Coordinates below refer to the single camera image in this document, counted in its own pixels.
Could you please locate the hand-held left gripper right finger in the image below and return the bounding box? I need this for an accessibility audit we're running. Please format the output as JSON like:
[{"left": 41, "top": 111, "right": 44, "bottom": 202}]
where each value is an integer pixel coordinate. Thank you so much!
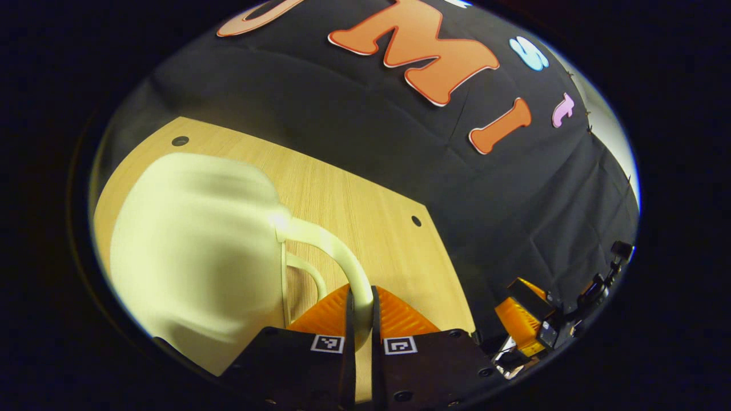
[{"left": 371, "top": 285, "right": 503, "bottom": 410}]

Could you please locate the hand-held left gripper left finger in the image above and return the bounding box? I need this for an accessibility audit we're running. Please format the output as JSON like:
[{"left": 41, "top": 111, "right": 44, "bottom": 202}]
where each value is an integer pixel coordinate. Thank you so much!
[{"left": 220, "top": 284, "right": 358, "bottom": 411}]

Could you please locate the pale yellow suitcase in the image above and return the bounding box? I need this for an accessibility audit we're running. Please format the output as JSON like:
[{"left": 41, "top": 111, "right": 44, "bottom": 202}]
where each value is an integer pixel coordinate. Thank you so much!
[{"left": 109, "top": 151, "right": 375, "bottom": 377}]

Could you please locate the black backdrop cloth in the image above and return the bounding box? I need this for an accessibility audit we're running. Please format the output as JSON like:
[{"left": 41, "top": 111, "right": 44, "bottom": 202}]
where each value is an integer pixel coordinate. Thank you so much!
[{"left": 106, "top": 0, "right": 640, "bottom": 343}]

